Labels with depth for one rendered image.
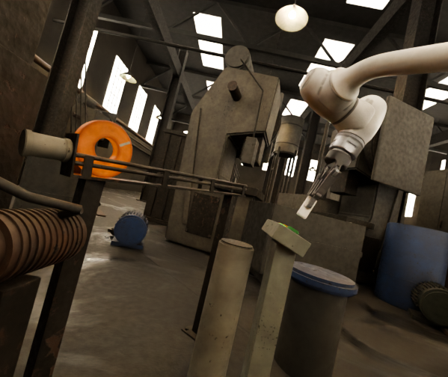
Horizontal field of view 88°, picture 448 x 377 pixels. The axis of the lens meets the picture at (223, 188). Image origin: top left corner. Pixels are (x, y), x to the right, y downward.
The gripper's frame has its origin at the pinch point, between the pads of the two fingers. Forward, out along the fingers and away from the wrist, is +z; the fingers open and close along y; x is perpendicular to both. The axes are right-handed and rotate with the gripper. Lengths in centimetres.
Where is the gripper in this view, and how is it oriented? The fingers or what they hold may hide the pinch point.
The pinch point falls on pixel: (307, 207)
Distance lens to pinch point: 78.5
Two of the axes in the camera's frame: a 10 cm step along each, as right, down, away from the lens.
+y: -0.3, -0.7, -10.0
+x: 8.3, 5.5, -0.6
